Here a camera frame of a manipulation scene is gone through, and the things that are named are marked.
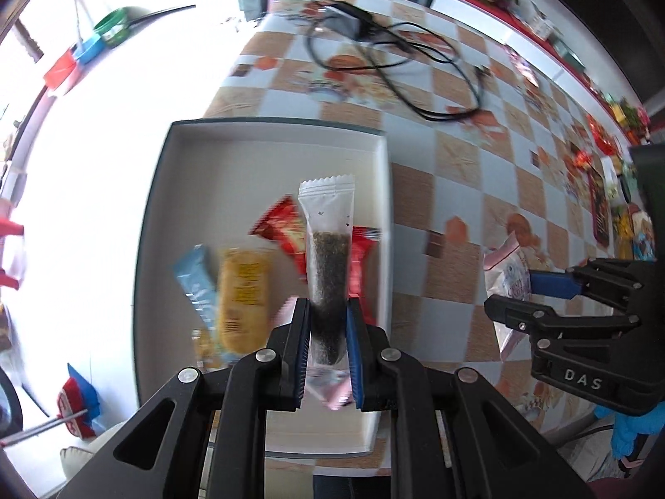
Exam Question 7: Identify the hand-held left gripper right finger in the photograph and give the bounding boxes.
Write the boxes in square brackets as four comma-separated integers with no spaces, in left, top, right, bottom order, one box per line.
[345,297,596,499]

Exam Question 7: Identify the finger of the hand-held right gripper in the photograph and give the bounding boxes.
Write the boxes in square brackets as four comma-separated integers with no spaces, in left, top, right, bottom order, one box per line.
[529,259,660,318]
[484,295,641,344]

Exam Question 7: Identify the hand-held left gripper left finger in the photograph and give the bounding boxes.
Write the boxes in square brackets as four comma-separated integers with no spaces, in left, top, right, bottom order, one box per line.
[57,296,313,499]

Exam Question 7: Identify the pink white snack packet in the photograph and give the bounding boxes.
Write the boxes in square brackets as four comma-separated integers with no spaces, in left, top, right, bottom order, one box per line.
[483,231,541,362]

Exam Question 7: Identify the yellow snack packet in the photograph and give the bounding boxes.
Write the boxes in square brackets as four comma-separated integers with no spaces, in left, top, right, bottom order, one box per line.
[215,247,276,365]

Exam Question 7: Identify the shiny red snack packet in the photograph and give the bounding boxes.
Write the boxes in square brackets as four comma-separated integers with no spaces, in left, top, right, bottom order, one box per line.
[348,226,382,326]

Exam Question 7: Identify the gold snack packet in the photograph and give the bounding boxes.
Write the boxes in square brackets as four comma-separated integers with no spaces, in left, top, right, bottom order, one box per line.
[191,327,224,372]

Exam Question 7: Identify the clear stick packet dark tea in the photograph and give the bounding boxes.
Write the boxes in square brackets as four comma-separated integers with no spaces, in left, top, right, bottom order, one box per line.
[298,173,357,367]

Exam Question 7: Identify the red patterned snack packet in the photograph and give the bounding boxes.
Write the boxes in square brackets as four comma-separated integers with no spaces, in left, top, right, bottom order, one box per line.
[248,195,310,284]

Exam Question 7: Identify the light blue snack packet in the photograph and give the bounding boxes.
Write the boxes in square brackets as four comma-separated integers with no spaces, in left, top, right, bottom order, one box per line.
[173,244,222,331]

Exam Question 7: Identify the white cardboard box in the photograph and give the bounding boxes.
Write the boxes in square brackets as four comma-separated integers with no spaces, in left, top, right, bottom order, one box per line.
[132,117,393,461]

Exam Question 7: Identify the person's right hand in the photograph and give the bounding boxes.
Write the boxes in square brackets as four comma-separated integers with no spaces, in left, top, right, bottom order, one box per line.
[595,400,660,466]

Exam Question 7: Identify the dark red rectangular tray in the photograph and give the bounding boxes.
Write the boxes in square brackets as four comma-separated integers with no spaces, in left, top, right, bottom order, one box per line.
[587,169,611,247]

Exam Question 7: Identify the blue printed snack bag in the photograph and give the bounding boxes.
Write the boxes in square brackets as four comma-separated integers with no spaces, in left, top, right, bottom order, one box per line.
[634,218,658,261]

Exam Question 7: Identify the red foil packet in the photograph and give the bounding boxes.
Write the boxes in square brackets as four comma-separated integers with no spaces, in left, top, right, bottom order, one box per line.
[587,114,619,154]

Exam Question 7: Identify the pink patterned snack packet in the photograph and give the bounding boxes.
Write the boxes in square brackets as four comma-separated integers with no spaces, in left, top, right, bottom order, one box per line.
[512,52,538,86]

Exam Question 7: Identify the red blue fabric item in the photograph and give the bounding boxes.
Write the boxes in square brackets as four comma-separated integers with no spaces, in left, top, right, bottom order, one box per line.
[54,364,102,437]

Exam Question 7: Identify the white cloth bundle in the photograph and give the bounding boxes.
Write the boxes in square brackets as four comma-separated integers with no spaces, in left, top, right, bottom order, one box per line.
[59,423,120,482]

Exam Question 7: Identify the red plastic stool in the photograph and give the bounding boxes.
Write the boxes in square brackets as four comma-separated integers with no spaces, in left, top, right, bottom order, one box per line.
[0,218,26,289]

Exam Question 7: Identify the black charger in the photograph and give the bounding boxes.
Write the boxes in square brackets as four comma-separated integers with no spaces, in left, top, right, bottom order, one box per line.
[325,2,372,42]

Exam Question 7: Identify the blue plastic container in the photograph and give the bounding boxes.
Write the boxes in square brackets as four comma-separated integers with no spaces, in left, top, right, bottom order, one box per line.
[73,34,107,64]

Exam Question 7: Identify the red plastic container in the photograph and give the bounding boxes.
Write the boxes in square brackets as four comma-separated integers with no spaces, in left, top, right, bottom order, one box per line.
[43,48,80,95]

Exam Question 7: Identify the green plastic basin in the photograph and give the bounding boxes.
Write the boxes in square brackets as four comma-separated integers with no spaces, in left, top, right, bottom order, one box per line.
[94,7,132,47]

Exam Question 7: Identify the black cable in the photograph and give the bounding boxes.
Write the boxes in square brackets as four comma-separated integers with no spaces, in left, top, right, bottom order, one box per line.
[304,0,492,123]

